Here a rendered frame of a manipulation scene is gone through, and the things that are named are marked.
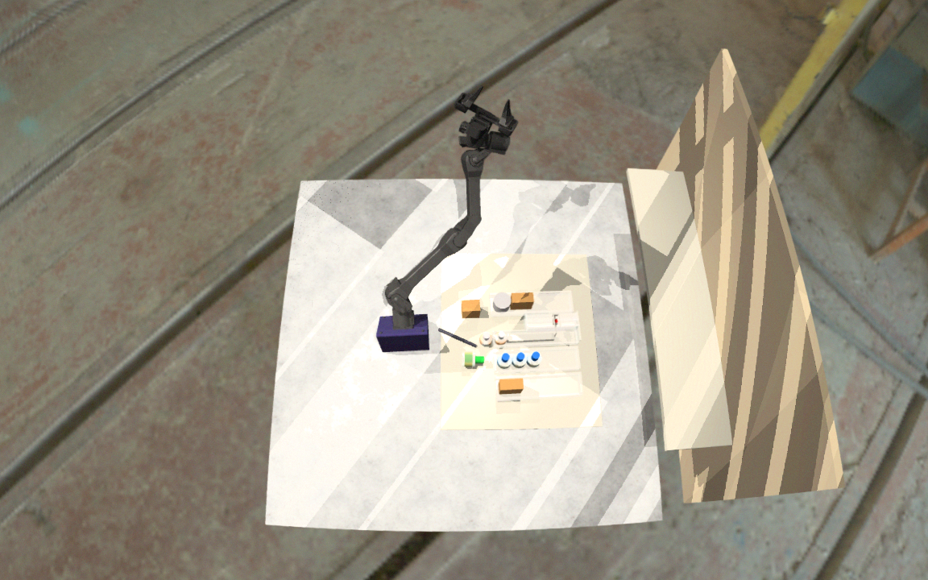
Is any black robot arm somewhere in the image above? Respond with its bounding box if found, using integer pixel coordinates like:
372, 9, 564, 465
385, 116, 510, 330

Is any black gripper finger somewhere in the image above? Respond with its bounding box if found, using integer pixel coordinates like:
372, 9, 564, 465
499, 99, 514, 128
461, 85, 483, 108

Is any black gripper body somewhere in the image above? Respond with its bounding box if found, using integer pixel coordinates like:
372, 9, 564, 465
454, 93, 518, 136

